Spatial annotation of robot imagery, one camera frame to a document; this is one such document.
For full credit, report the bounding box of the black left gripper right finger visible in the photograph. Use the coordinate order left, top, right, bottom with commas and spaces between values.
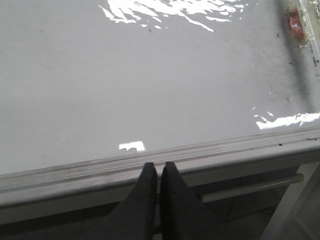
159, 162, 225, 240

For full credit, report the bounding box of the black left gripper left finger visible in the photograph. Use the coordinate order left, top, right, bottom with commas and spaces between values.
82, 162, 158, 240

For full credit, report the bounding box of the white marker with red tag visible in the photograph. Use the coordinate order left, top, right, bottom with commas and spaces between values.
279, 0, 320, 80

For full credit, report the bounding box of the white horizontal bar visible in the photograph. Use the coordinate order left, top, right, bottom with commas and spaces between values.
201, 173, 305, 203

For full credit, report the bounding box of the white support frame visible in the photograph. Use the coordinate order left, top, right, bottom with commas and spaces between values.
260, 162, 320, 240

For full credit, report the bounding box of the white whiteboard with frame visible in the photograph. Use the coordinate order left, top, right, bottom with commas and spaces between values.
0, 0, 320, 207

